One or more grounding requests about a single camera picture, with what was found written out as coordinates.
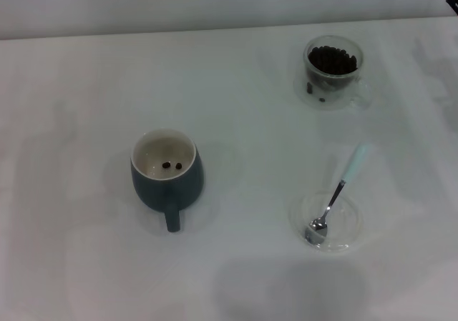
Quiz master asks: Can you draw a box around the dark grey ceramic mug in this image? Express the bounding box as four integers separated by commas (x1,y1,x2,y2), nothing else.
130,128,207,233

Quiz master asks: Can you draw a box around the blue-handled metal spoon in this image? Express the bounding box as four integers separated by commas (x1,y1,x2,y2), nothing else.
304,142,373,245

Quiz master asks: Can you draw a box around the clear double-wall glass cup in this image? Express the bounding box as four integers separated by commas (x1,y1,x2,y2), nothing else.
303,34,372,109

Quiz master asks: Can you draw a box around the pile of coffee beans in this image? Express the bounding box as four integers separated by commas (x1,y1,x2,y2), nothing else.
307,45,358,76

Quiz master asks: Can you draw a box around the clear glass saucer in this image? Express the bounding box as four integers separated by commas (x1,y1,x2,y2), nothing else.
288,190,364,253
293,73,371,112

